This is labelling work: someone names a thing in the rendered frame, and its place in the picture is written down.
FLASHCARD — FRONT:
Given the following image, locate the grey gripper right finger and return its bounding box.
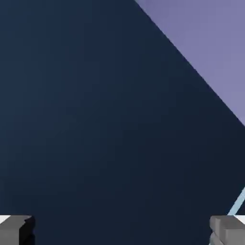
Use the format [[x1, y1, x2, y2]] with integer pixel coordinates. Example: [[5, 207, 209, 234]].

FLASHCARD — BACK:
[[209, 214, 245, 245]]

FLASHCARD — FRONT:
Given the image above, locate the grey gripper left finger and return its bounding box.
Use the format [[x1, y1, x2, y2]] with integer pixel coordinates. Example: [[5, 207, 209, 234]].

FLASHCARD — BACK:
[[0, 214, 36, 245]]

